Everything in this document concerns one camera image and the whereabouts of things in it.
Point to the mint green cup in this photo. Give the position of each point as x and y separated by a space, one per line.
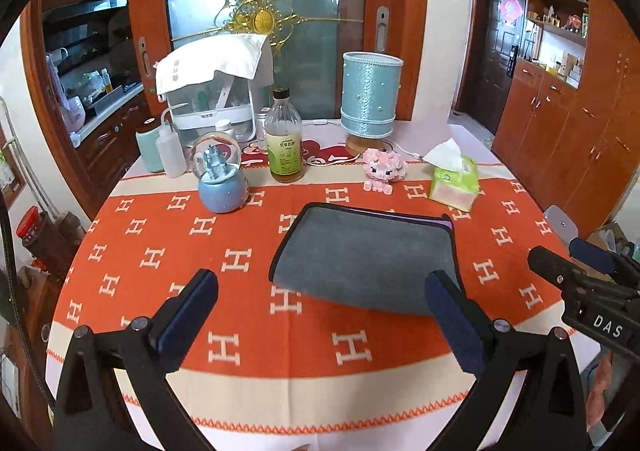
148 146

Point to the white sterilizer cabinet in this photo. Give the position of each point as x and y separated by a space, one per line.
215 91

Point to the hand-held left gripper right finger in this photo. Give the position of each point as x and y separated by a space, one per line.
456 326

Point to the grey towel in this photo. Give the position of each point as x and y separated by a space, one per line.
367 256

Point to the small white jar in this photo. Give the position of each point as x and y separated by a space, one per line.
225 128

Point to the red lid jar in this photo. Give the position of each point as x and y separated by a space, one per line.
31 232

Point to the pink block pig figure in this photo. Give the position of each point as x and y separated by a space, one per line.
383 168

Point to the dark entrance door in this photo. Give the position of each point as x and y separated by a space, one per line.
492 53

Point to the orange patterned tablecloth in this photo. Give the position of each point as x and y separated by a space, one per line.
280 301

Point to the white cloth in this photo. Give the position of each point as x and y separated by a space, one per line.
210 62

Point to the glass sliding door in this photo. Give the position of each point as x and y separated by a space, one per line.
265 11

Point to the glass bottle with green label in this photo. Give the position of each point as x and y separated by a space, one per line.
286 138

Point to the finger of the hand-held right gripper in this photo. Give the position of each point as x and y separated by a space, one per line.
550 265
595 255

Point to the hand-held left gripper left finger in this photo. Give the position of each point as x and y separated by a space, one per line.
186 312

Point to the wooden cabinet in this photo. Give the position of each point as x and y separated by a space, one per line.
570 96

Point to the green tissue pack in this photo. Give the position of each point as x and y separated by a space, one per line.
454 181

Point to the blue table lamp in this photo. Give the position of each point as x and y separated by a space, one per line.
370 96

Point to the blue snow globe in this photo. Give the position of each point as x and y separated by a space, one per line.
220 178

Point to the white squeeze bottle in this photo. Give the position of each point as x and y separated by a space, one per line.
170 148

